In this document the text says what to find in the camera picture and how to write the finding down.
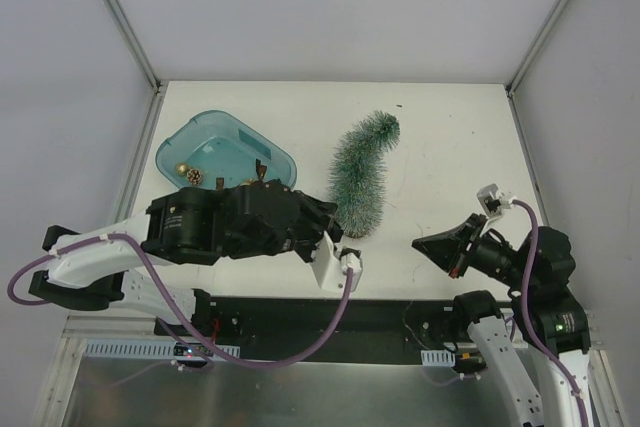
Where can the aluminium corner post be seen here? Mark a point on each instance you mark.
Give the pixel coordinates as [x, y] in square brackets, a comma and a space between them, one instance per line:
[535, 48]
[132, 42]

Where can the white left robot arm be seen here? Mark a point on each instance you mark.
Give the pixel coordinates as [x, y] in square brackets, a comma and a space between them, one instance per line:
[101, 269]

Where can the small frosted green christmas tree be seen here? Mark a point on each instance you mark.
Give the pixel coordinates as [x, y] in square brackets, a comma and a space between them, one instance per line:
[357, 173]

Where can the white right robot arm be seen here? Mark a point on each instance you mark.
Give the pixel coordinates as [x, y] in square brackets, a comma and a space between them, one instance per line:
[551, 321]

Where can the frosted pine cone ornament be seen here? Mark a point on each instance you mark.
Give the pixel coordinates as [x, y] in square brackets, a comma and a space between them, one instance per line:
[194, 177]

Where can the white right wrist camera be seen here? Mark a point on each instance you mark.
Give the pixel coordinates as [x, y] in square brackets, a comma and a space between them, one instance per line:
[494, 201]

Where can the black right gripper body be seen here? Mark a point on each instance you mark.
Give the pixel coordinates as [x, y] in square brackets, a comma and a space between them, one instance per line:
[465, 245]

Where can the left aluminium corner post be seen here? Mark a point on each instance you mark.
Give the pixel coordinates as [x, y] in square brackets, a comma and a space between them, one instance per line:
[132, 42]

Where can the right aluminium corner post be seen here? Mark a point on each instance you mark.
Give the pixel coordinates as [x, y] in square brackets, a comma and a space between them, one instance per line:
[535, 48]

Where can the brown ribbon bow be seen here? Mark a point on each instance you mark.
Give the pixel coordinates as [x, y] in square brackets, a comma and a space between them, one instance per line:
[260, 173]

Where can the left controller board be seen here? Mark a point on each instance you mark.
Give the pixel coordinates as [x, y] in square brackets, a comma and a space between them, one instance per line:
[146, 349]

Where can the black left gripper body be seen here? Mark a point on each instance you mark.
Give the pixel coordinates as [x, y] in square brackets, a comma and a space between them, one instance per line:
[310, 226]

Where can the right controller board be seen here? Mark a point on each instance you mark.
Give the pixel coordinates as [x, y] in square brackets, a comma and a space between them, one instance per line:
[447, 359]

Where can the teal transparent plastic bin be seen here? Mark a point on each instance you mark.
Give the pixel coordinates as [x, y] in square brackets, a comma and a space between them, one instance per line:
[220, 145]

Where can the controller board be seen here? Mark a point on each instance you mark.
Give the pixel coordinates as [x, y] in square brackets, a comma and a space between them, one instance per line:
[447, 359]
[146, 349]

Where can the gold glitter ball ornament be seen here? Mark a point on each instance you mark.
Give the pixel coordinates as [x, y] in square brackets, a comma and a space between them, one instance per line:
[181, 169]

